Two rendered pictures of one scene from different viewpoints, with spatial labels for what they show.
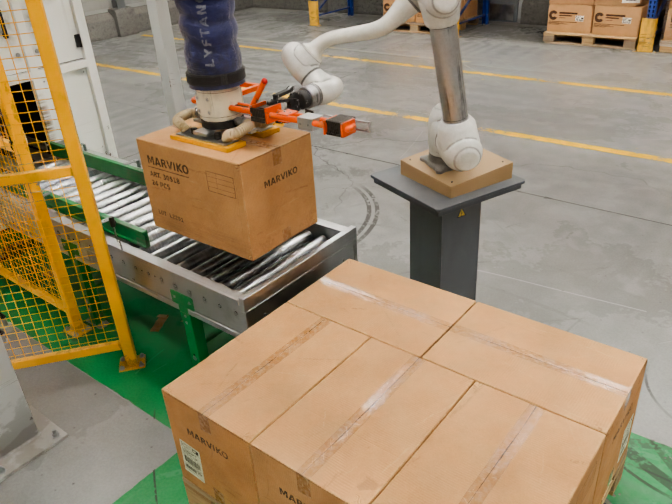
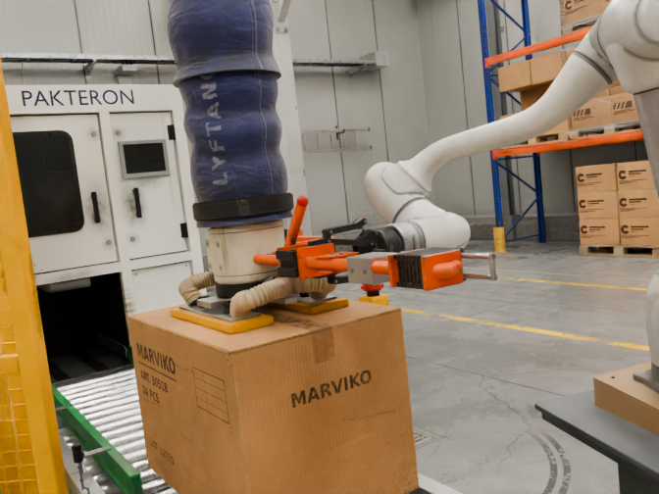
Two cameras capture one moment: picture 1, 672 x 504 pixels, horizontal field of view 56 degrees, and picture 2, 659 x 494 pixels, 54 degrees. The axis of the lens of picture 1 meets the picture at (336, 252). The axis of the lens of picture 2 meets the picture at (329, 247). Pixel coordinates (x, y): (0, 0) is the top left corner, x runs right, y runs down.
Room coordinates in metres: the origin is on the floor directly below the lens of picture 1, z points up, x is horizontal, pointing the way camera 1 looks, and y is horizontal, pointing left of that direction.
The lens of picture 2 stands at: (1.12, -0.18, 1.35)
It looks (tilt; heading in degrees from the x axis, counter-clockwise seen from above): 6 degrees down; 16
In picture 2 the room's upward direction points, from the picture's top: 6 degrees counter-clockwise
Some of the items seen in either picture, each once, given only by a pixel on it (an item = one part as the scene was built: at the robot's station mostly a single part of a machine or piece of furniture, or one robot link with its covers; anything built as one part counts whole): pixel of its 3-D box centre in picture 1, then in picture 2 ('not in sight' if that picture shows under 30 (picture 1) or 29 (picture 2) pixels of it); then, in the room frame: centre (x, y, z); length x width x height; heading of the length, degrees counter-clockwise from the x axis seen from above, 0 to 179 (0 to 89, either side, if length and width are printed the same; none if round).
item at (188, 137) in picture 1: (206, 136); (217, 309); (2.39, 0.48, 1.10); 0.34 x 0.10 x 0.05; 50
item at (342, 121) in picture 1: (339, 126); (425, 269); (2.07, -0.04, 1.21); 0.08 x 0.07 x 0.05; 50
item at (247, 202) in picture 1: (228, 181); (261, 395); (2.47, 0.43, 0.87); 0.60 x 0.40 x 0.40; 51
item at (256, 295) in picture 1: (302, 265); not in sight; (2.23, 0.14, 0.58); 0.70 x 0.03 x 0.06; 140
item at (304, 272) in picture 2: (266, 112); (306, 260); (2.30, 0.22, 1.20); 0.10 x 0.08 x 0.06; 140
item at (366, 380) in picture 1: (404, 420); not in sight; (1.57, -0.19, 0.34); 1.20 x 1.00 x 0.40; 50
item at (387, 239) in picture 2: (296, 101); (373, 248); (2.42, 0.11, 1.20); 0.09 x 0.07 x 0.08; 140
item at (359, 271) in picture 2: (310, 121); (373, 268); (2.16, 0.06, 1.20); 0.07 x 0.07 x 0.04; 50
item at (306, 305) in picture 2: (241, 122); (290, 293); (2.54, 0.35, 1.10); 0.34 x 0.10 x 0.05; 50
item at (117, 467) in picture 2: (45, 203); (60, 419); (3.01, 1.48, 0.60); 1.60 x 0.10 x 0.09; 50
